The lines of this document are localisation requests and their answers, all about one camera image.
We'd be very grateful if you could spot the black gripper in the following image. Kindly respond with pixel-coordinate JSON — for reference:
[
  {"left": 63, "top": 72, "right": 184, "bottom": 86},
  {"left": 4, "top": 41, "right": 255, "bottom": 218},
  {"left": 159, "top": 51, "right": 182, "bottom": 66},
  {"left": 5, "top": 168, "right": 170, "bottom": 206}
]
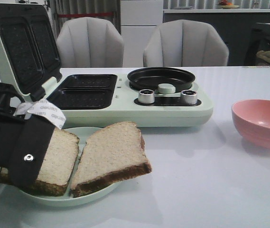
[{"left": 0, "top": 83, "right": 65, "bottom": 186}]

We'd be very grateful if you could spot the bread slice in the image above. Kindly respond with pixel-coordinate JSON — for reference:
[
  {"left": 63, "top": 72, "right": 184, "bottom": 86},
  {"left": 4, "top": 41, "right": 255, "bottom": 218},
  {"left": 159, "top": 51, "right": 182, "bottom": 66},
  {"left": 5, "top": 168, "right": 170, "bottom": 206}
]
[
  {"left": 0, "top": 128, "right": 80, "bottom": 197},
  {"left": 70, "top": 121, "right": 152, "bottom": 197}
]

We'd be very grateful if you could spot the green breakfast maker lid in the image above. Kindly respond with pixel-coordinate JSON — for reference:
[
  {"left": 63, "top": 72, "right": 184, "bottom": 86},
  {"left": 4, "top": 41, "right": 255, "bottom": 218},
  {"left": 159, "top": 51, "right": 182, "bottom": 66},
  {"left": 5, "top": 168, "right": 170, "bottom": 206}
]
[{"left": 0, "top": 3, "right": 62, "bottom": 101}]

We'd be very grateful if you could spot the pink bowl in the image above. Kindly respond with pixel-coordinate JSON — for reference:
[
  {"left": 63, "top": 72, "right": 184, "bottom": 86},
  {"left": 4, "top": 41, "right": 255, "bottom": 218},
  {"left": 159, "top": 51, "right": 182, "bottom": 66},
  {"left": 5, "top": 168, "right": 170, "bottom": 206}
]
[{"left": 232, "top": 99, "right": 270, "bottom": 149}]

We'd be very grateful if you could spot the green breakfast maker base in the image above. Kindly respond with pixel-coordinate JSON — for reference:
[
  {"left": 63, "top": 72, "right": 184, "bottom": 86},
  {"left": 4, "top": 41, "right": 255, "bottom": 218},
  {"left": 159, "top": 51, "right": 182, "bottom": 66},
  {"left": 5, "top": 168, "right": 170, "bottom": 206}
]
[{"left": 44, "top": 74, "right": 213, "bottom": 128}]

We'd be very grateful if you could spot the light green round plate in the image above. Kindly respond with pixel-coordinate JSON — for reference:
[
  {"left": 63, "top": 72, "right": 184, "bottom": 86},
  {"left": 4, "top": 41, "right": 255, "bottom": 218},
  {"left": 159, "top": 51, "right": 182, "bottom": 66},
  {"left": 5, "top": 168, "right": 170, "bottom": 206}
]
[{"left": 18, "top": 127, "right": 121, "bottom": 208}]

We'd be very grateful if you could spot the left grey upholstered chair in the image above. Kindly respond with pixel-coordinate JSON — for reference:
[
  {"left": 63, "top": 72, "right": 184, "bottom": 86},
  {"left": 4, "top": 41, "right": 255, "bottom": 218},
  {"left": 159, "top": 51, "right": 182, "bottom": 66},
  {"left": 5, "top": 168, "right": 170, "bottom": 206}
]
[{"left": 56, "top": 17, "right": 124, "bottom": 68}]

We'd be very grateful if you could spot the grey upholstered chair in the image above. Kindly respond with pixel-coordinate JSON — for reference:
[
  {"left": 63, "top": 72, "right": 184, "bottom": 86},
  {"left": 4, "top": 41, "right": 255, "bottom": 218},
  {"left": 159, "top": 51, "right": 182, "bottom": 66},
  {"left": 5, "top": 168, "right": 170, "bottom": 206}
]
[
  {"left": 143, "top": 19, "right": 229, "bottom": 67},
  {"left": 56, "top": 17, "right": 124, "bottom": 68}
]

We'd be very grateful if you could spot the left silver control knob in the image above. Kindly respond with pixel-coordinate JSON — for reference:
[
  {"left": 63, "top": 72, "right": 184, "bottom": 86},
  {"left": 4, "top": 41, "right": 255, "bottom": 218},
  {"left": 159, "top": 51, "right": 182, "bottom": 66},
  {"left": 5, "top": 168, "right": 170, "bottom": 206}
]
[{"left": 138, "top": 89, "right": 155, "bottom": 105}]

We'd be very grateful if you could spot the silver control knob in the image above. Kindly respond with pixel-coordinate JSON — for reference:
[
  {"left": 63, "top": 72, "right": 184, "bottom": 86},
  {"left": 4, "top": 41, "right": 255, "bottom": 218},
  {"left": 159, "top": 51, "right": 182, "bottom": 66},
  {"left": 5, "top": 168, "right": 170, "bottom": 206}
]
[
  {"left": 138, "top": 89, "right": 155, "bottom": 105},
  {"left": 180, "top": 90, "right": 198, "bottom": 105}
]

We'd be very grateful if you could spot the black round frying pan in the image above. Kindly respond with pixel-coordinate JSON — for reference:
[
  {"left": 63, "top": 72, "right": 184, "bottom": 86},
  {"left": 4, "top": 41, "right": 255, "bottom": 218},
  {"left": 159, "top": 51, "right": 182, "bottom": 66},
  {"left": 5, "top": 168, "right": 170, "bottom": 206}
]
[{"left": 127, "top": 67, "right": 196, "bottom": 92}]

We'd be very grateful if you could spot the red barrier belt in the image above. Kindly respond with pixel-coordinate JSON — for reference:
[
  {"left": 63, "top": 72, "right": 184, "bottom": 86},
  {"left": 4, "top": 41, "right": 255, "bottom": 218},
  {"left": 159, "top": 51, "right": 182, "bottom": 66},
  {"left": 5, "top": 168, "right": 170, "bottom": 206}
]
[{"left": 57, "top": 12, "right": 115, "bottom": 18}]

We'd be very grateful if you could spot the right silver control knob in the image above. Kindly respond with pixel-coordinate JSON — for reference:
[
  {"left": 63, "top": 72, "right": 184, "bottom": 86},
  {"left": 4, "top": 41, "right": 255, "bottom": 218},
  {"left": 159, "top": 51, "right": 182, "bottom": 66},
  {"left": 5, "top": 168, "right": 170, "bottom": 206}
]
[{"left": 180, "top": 90, "right": 198, "bottom": 105}]

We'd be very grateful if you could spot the right grey upholstered chair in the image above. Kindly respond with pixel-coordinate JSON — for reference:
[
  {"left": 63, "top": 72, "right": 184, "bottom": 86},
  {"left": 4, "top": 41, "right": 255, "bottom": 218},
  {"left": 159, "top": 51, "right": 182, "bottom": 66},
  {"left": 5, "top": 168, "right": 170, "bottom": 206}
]
[{"left": 143, "top": 19, "right": 229, "bottom": 67}]

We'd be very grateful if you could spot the fruit plate on counter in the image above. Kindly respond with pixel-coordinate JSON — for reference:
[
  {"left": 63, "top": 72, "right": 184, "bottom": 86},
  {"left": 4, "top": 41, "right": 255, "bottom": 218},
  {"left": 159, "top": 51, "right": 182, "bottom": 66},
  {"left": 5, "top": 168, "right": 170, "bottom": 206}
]
[{"left": 217, "top": 0, "right": 240, "bottom": 9}]

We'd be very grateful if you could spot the green round pan handle knob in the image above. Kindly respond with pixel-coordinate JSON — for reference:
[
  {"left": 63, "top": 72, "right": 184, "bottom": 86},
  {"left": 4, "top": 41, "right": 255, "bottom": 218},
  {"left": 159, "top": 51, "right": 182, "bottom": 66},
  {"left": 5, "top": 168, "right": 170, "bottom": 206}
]
[{"left": 157, "top": 83, "right": 176, "bottom": 94}]

